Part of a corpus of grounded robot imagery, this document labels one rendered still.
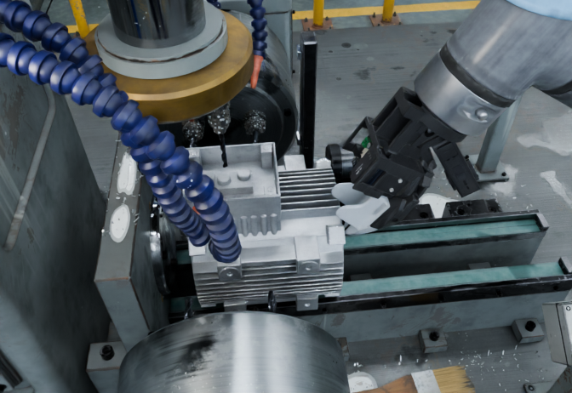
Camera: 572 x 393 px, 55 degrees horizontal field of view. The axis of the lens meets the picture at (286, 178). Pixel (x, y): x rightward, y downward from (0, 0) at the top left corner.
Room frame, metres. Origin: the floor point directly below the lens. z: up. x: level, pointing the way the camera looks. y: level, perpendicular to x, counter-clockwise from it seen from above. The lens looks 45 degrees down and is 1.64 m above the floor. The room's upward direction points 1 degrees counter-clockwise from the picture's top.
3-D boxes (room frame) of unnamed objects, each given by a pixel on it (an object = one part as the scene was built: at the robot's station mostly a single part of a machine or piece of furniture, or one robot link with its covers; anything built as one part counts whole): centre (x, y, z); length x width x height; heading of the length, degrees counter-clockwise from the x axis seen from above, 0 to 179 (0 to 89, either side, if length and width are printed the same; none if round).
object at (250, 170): (0.50, 0.07, 1.11); 0.12 x 0.11 x 0.07; 94
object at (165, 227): (0.49, 0.17, 1.01); 0.15 x 0.02 x 0.15; 5
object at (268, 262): (0.50, 0.03, 1.01); 0.20 x 0.19 x 0.19; 94
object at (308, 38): (0.64, -0.04, 1.12); 0.04 x 0.03 x 0.26; 95
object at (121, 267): (0.48, 0.24, 0.97); 0.30 x 0.11 x 0.34; 5
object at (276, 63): (0.83, 0.11, 1.04); 0.41 x 0.25 x 0.25; 5
